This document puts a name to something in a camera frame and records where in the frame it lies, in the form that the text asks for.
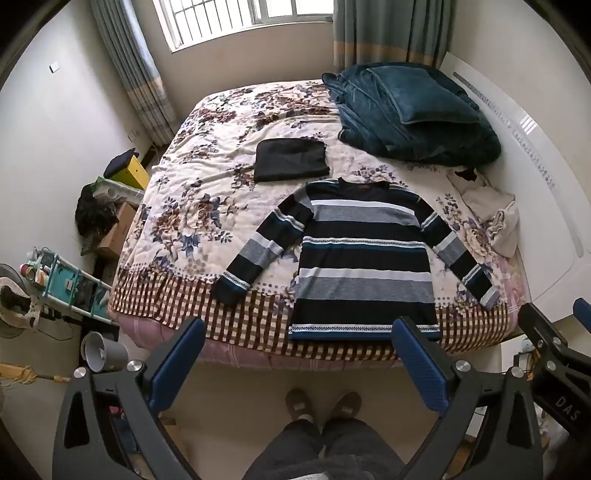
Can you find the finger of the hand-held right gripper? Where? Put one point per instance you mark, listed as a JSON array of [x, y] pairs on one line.
[[542, 337], [584, 311]]

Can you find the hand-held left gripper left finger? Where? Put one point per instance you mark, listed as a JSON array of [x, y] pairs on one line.
[[178, 364]]

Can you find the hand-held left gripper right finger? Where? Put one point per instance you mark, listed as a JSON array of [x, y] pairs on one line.
[[420, 364]]

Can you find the striped knit sweater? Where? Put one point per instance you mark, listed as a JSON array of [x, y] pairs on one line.
[[364, 258]]

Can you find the beige crumpled clothes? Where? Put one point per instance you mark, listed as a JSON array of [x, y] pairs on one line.
[[489, 207]]

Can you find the grey waste bin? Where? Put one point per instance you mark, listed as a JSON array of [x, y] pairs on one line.
[[106, 353]]

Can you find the person's right shoe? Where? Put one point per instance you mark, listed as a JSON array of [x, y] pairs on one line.
[[345, 405]]

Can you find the person's shoe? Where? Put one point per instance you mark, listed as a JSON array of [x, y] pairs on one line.
[[300, 404], [345, 405]]

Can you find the person's left shoe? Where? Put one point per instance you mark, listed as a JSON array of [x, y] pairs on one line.
[[300, 404]]

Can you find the teal storage rack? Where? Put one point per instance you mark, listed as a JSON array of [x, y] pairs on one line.
[[74, 286]]

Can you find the person's grey pants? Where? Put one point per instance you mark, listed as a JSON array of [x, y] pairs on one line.
[[323, 452]]

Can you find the cardboard box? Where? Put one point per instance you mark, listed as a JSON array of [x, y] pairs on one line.
[[117, 230]]

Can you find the white bed headboard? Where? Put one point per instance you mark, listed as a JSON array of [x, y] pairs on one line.
[[531, 152]]

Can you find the dark bag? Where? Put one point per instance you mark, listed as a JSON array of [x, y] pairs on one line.
[[94, 214]]

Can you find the standing fan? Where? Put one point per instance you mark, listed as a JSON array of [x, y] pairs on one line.
[[14, 300]]

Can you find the small black cloth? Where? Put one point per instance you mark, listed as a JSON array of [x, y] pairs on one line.
[[466, 174]]

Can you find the floral bed blanket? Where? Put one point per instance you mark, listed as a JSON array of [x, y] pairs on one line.
[[207, 184]]

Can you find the yellow box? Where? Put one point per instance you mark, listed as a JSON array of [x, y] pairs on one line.
[[134, 175]]

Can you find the dark cap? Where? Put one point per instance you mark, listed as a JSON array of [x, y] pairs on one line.
[[119, 161]]

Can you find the black folded garment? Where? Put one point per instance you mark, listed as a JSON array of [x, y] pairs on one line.
[[291, 159]]

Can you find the teal plush blanket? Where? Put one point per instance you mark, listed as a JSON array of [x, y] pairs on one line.
[[378, 129]]

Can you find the teal plush pillow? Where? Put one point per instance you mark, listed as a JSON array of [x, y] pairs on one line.
[[429, 97]]

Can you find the grey-blue curtain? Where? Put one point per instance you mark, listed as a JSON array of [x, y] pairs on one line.
[[383, 32], [138, 69]]

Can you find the barred window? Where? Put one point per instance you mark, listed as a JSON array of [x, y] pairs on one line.
[[231, 18]]

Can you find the white wall switch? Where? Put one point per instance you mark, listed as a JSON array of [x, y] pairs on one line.
[[54, 67]]

